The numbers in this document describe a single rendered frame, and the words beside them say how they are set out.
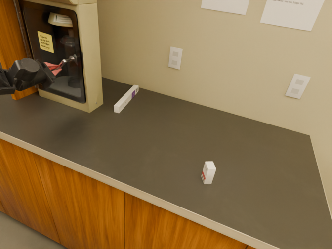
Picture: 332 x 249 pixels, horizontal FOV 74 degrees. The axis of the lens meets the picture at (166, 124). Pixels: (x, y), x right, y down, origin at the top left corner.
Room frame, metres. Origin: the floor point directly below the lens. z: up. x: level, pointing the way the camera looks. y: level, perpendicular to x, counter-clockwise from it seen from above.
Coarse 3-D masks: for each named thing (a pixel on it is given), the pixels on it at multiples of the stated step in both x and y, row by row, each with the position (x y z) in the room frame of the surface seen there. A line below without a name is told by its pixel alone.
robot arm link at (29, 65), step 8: (16, 64) 0.66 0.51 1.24; (24, 64) 0.68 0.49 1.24; (32, 64) 0.70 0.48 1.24; (8, 72) 0.68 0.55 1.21; (16, 72) 0.66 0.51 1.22; (24, 72) 0.67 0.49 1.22; (32, 72) 0.68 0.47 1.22; (8, 80) 0.68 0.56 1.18; (16, 80) 0.66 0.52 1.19; (24, 80) 0.68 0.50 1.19; (32, 80) 0.70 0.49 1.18; (0, 88) 0.62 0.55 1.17; (8, 88) 0.64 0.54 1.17
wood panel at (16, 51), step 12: (0, 0) 0.98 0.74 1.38; (12, 0) 1.03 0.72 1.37; (0, 12) 0.97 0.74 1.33; (12, 12) 1.02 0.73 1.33; (0, 24) 0.96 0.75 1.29; (12, 24) 1.01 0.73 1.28; (0, 36) 0.94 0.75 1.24; (12, 36) 0.99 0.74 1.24; (0, 48) 0.93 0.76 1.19; (12, 48) 0.98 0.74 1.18; (24, 48) 1.03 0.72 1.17; (0, 60) 0.94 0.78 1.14; (12, 60) 0.96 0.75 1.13; (12, 96) 0.93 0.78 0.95; (24, 96) 0.97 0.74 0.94
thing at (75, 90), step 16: (32, 16) 0.96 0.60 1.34; (48, 16) 0.93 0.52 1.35; (64, 16) 0.90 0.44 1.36; (32, 32) 0.96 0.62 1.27; (48, 32) 0.93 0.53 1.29; (64, 32) 0.91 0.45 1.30; (32, 48) 0.97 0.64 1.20; (64, 48) 0.91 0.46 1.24; (80, 48) 0.89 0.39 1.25; (80, 64) 0.89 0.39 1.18; (64, 80) 0.92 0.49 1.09; (80, 80) 0.89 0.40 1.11; (64, 96) 0.93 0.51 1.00; (80, 96) 0.89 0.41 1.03
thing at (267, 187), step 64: (0, 64) 1.34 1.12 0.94; (0, 128) 0.70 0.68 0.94; (64, 128) 0.75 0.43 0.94; (128, 128) 0.81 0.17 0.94; (192, 128) 0.87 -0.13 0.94; (256, 128) 0.95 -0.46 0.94; (128, 192) 0.49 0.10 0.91; (192, 192) 0.49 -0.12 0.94; (256, 192) 0.53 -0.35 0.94; (320, 192) 0.57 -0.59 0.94
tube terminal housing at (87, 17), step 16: (32, 0) 0.97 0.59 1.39; (48, 0) 0.94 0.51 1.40; (80, 0) 0.91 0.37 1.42; (96, 0) 1.00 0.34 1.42; (80, 16) 0.90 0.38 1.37; (96, 16) 0.99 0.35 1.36; (80, 32) 0.90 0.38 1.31; (96, 32) 0.99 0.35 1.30; (96, 48) 0.98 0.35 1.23; (96, 64) 0.97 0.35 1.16; (96, 80) 0.96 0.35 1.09; (48, 96) 0.98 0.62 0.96; (96, 96) 0.95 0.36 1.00
